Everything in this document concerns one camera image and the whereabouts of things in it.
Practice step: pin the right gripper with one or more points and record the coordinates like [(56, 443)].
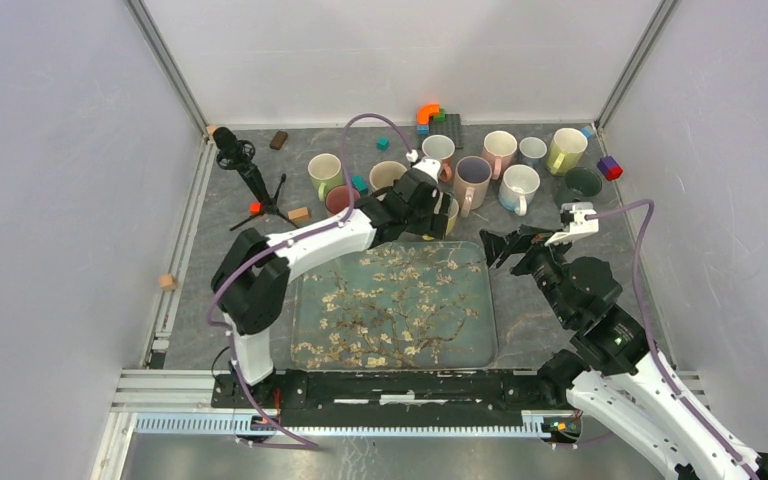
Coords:
[(519, 240)]

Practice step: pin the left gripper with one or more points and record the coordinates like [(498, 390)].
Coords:
[(435, 224)]

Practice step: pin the yellow mug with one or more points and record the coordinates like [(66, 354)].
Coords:
[(449, 218)]

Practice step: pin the cream and green mug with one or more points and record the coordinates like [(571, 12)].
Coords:
[(385, 174)]

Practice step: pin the light blue mug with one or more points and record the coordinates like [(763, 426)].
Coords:
[(518, 187)]

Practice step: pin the coral mug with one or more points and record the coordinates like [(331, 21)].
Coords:
[(442, 148)]

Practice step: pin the pale pink mug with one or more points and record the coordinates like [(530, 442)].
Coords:
[(472, 175)]

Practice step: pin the red-pink mug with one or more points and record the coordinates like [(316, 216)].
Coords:
[(338, 199)]

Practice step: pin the light green mug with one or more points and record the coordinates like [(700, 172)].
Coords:
[(326, 173)]

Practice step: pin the dark teal mug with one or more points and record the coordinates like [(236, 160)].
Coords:
[(579, 184)]

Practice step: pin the light pink hexagonal mug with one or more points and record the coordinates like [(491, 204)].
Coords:
[(499, 149)]

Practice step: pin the blue-grey square mug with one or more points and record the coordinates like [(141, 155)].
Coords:
[(532, 151)]

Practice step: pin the yellow-green hexagonal mug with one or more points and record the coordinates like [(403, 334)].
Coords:
[(565, 150)]

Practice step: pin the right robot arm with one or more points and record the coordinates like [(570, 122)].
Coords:
[(613, 374)]

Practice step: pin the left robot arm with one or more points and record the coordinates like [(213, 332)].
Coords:
[(251, 282)]

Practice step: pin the teal rectangular block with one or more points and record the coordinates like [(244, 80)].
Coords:
[(360, 185)]

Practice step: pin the small teal cube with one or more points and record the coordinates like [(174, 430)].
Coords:
[(383, 144)]

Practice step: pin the grey lego baseplate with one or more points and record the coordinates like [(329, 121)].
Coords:
[(450, 126)]

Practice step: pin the orange curved block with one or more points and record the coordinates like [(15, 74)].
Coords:
[(426, 113)]

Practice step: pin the floral teal tray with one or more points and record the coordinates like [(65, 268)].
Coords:
[(401, 306)]

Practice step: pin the tan rectangular block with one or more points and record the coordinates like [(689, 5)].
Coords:
[(299, 215)]

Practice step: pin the purple and red block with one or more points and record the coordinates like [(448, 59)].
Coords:
[(610, 169)]

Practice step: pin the brown block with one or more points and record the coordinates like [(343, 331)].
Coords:
[(278, 140)]

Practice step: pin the small red block by tripod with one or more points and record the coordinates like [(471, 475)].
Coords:
[(255, 208)]

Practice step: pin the black microphone tripod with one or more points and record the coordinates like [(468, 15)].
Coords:
[(237, 155)]

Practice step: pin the tan cube at left edge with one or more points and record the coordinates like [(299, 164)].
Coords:
[(168, 282)]

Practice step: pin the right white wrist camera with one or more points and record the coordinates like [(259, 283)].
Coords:
[(575, 217)]

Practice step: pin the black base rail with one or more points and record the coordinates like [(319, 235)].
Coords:
[(405, 399)]

